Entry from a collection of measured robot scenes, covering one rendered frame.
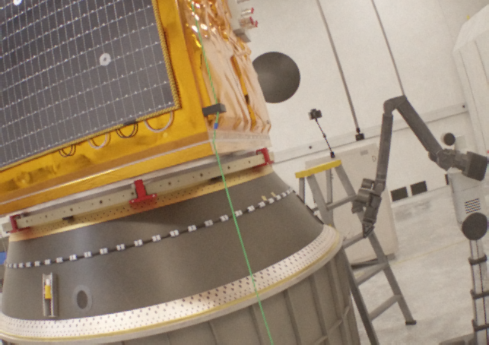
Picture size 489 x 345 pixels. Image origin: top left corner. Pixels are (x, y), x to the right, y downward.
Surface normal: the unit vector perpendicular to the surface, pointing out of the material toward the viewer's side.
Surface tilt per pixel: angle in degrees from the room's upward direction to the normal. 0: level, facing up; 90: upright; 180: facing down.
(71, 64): 90
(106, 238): 62
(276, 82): 90
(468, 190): 90
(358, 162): 90
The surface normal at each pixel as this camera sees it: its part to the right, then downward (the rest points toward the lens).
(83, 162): -0.11, 0.24
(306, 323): 0.72, -0.19
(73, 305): -0.21, -0.43
